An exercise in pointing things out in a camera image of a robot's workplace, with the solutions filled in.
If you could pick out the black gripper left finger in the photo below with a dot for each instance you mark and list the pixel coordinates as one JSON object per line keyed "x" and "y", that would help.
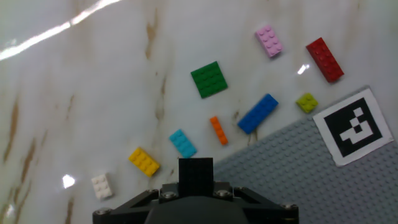
{"x": 124, "y": 214}

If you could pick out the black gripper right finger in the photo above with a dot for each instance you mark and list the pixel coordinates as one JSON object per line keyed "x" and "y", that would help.
{"x": 267, "y": 211}

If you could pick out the black Lego plate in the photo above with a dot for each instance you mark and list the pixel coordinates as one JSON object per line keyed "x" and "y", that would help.
{"x": 196, "y": 175}

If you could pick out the white Lego brick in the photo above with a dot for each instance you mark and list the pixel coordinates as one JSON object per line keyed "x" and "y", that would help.
{"x": 102, "y": 186}

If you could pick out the grey Lego baseplate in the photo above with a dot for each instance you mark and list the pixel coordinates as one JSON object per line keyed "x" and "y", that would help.
{"x": 295, "y": 174}

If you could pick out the yellow Lego brick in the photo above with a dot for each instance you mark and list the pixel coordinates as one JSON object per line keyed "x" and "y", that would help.
{"x": 144, "y": 162}

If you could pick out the cyan Lego brick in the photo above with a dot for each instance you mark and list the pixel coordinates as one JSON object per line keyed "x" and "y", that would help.
{"x": 183, "y": 143}

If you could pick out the orange narrow Lego brick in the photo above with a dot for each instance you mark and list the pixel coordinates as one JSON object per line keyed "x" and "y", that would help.
{"x": 219, "y": 130}

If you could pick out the blue Lego brick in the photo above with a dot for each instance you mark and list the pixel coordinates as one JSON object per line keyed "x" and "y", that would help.
{"x": 258, "y": 114}

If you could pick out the lime Lego brick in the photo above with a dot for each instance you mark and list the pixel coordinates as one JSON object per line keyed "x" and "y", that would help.
{"x": 307, "y": 102}

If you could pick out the green square Lego plate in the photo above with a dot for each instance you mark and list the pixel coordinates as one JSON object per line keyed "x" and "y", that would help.
{"x": 209, "y": 79}

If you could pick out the red Lego brick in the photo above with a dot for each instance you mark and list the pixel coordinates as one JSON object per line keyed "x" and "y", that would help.
{"x": 325, "y": 59}

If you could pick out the pink Lego brick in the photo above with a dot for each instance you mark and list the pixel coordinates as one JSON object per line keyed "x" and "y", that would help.
{"x": 269, "y": 41}

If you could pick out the black white fiducial marker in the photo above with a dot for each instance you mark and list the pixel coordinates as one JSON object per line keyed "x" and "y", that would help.
{"x": 353, "y": 127}

